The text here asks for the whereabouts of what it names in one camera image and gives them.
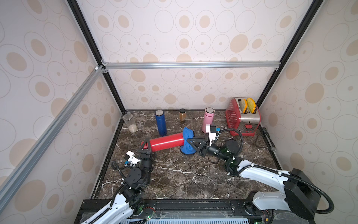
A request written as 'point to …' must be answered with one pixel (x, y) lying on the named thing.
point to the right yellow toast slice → (251, 104)
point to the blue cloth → (187, 149)
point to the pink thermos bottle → (208, 118)
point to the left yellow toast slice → (243, 104)
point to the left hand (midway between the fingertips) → (155, 140)
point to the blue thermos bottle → (161, 122)
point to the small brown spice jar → (182, 115)
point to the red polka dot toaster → (246, 123)
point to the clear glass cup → (128, 118)
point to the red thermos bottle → (172, 141)
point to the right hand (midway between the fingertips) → (187, 146)
